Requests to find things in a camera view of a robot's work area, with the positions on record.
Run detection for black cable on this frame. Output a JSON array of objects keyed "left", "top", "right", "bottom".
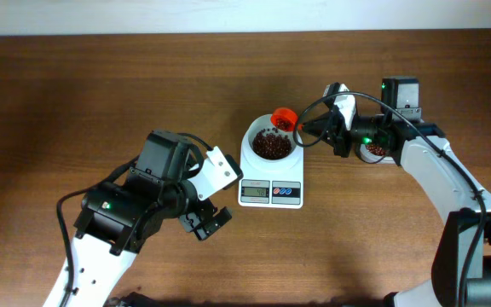
[
  {"left": 292, "top": 91, "right": 488, "bottom": 307},
  {"left": 56, "top": 157, "right": 140, "bottom": 307}
]

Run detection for left black cable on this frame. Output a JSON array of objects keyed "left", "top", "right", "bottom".
[{"left": 56, "top": 157, "right": 140, "bottom": 307}]

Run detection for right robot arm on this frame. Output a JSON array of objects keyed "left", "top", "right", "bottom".
[{"left": 293, "top": 76, "right": 491, "bottom": 306}]

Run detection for right black cable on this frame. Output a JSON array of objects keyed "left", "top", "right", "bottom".
[{"left": 292, "top": 91, "right": 488, "bottom": 307}]

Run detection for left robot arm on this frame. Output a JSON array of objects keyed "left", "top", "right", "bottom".
[{"left": 44, "top": 130, "right": 243, "bottom": 306}]

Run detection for clear plastic bean container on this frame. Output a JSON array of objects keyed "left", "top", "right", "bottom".
[{"left": 356, "top": 144, "right": 395, "bottom": 165}]

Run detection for red beans in bowl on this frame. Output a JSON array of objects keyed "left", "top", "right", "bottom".
[{"left": 251, "top": 128, "right": 292, "bottom": 160}]

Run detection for orange measuring scoop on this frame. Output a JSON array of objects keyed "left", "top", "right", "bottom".
[{"left": 270, "top": 107, "right": 298, "bottom": 132}]

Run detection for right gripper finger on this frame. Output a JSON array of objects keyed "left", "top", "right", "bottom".
[
  {"left": 301, "top": 111, "right": 334, "bottom": 130},
  {"left": 300, "top": 125, "right": 334, "bottom": 143}
]

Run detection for white round bowl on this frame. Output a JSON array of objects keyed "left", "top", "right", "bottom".
[{"left": 241, "top": 114, "right": 298, "bottom": 162}]

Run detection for white digital kitchen scale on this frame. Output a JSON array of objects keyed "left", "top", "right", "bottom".
[{"left": 238, "top": 147, "right": 304, "bottom": 209}]

